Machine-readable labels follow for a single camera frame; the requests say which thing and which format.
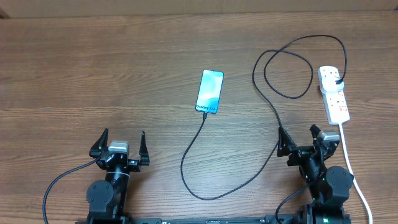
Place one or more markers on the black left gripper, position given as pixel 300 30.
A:
pixel 134 165

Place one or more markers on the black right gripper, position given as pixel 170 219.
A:
pixel 284 149

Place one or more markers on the blue Galaxy smartphone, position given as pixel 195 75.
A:
pixel 209 91

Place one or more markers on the white power strip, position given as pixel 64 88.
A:
pixel 335 103

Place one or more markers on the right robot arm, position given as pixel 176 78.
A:
pixel 329 187

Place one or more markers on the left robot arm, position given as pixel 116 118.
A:
pixel 107 197

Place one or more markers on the white charger adapter plug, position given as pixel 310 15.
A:
pixel 329 86

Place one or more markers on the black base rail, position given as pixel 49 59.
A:
pixel 268 219

